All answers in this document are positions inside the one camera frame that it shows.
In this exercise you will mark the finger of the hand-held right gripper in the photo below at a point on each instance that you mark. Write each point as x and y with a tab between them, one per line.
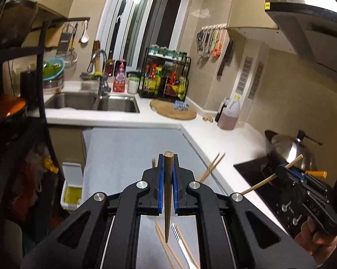
297	177
284	180

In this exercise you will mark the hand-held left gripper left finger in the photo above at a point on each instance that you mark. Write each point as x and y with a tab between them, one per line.
158	185

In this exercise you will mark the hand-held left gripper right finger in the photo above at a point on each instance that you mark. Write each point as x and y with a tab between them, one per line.
175	190

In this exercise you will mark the pile of wooden chopsticks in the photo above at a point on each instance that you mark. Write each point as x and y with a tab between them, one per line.
160	235

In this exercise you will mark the pair of wooden chopsticks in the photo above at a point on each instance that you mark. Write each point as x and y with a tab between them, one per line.
217	164

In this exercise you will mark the person's right hand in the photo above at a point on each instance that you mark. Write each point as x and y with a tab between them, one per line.
314	238

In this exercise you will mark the steel wok lid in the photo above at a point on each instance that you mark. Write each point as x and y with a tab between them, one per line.
289	148

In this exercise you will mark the black gas cooktop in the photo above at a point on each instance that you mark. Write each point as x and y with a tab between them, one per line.
249	173

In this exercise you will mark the grey table mat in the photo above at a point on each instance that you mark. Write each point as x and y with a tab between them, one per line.
115	151

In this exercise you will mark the round wooden cutting board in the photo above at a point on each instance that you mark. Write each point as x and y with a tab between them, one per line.
168	113

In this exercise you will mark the small brown food pieces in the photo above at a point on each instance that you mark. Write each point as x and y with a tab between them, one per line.
208	118

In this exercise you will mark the blue scrubbing cloth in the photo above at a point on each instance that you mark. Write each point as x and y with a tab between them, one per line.
180	106

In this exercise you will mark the white trash bin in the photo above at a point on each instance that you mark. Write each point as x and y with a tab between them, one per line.
71	185

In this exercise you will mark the large cooking oil jug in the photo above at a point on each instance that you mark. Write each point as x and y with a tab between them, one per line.
228	115

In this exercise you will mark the black spice rack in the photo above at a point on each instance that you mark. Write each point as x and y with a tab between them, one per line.
141	89

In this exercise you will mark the kitchen cabinet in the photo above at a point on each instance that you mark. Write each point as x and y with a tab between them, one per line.
64	145

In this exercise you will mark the white lidded jar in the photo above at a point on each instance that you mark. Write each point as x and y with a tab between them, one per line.
133	85

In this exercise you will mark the row of sauce bottles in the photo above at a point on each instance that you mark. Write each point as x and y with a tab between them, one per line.
162	81

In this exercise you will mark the red refill pouch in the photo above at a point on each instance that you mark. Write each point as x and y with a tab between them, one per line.
119	78

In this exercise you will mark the steel kitchen sink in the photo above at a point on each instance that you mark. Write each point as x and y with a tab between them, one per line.
73	101

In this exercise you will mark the colourful plastic bags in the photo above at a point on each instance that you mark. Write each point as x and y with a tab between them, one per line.
31	179

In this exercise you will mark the red chili jar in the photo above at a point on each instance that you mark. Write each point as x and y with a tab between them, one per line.
109	67

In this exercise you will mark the sink sponge caddy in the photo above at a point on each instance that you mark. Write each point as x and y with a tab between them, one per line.
91	76

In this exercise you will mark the chrome kitchen faucet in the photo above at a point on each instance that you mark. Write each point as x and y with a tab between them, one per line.
101	70

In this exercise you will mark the row of spice jars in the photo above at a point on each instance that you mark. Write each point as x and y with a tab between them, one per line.
168	52

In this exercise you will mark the hanging cleaver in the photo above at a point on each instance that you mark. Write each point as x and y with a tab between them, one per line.
224	58

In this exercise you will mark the metal basin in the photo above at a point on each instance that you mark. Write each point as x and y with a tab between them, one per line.
53	85

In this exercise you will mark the kitchen range hood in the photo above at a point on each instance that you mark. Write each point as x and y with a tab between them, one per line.
305	25

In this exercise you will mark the row of hanging kitchen tools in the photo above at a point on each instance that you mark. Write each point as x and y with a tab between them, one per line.
210	42

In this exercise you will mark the hanging mesh strainer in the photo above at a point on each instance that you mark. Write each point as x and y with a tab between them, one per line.
70	57

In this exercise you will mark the green colander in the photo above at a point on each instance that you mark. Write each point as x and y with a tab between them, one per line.
53	68

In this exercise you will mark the black storage rack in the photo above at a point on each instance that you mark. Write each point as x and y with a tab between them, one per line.
42	75

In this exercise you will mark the black kettle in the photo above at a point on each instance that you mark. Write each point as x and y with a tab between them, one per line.
29	89

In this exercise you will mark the white hanging ladle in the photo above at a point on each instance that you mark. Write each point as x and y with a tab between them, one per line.
84	36

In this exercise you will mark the orange bowl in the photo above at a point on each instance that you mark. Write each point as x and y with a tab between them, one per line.
10	108

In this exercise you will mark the metal grater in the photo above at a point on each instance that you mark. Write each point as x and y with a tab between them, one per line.
64	43

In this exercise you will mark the window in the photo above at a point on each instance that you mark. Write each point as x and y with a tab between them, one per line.
146	14

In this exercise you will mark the narrow wall vent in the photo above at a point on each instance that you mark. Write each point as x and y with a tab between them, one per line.
256	81

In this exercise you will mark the wide wall vent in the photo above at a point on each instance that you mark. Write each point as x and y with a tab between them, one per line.
244	74

